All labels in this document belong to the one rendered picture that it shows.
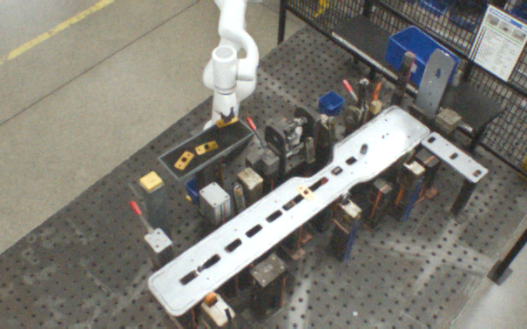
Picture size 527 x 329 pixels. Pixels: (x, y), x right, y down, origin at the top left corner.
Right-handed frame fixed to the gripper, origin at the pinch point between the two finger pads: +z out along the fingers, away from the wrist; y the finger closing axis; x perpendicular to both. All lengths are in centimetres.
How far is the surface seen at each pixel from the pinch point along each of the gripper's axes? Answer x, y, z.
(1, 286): -102, -5, 54
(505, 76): 121, 31, 7
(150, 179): -36.1, 8.2, 8.2
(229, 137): -0.8, 3.9, 8.2
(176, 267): -40, 37, 24
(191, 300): -41, 51, 24
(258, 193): 1.4, 23.4, 23.4
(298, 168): 26.3, 15.0, 31.6
